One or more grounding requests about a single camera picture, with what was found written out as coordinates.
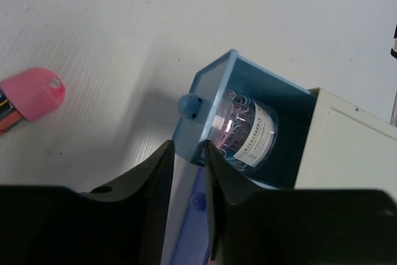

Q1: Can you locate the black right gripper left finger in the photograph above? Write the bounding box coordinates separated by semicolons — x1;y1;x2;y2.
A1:
81;140;174;264

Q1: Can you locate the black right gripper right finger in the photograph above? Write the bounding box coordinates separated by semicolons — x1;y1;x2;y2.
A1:
203;141;279;264

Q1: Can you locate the light blue drawer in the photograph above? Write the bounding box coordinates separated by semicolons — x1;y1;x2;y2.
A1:
172;50;316;189

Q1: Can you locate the purple-blue drawer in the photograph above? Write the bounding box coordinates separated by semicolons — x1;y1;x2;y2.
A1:
163;157;209;264

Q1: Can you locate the cream drawer cabinet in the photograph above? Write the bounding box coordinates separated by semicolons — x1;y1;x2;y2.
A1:
295;88;396;197

